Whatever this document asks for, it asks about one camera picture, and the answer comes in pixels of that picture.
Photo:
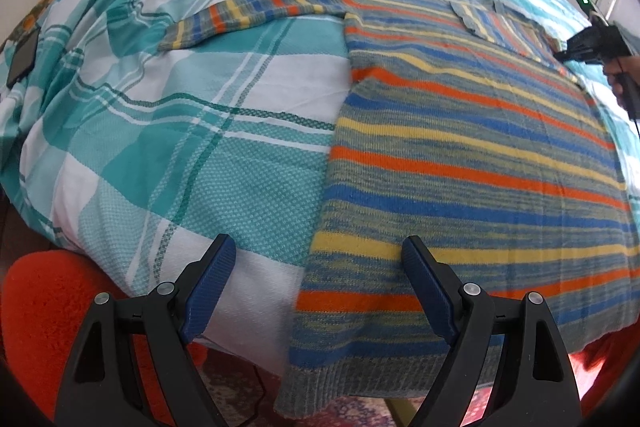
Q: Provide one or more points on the striped knit sweater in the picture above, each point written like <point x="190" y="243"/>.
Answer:
<point x="450" y="132"/>

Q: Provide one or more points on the teal plaid bed cover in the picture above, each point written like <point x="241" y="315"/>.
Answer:
<point x="190" y="117"/>

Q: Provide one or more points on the green rolled mat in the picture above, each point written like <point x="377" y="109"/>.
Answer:
<point x="402" y="412"/>

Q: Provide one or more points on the person's right hand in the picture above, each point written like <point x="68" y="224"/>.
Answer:
<point x="614" y="79"/>

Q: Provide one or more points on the orange fuzzy blanket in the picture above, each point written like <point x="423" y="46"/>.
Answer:
<point x="45" y="302"/>

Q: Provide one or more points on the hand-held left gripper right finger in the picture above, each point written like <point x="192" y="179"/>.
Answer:
<point x="430" y="289"/>

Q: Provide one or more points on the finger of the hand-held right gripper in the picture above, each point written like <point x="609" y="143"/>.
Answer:
<point x="572" y="49"/>

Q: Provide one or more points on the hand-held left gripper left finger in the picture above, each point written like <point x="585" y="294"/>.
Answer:
<point x="207" y="292"/>

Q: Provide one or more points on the black phone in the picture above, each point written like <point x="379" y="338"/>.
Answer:
<point x="22" y="59"/>

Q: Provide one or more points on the patterned floor rug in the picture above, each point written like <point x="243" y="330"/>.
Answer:
<point x="240" y="387"/>

